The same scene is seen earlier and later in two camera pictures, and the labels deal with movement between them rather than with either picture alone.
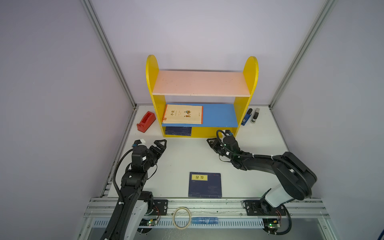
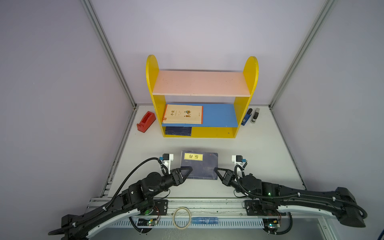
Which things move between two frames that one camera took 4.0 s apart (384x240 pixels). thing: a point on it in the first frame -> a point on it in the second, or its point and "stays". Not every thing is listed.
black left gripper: (158, 150) -> (177, 176)
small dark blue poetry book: (179, 131) stays
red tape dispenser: (146, 121) stays
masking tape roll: (173, 218) stays
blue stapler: (246, 117) stays
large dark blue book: (205, 185) -> (203, 163)
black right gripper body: (219, 148) -> (231, 180)
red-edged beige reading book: (183, 114) stays
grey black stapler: (255, 115) stays
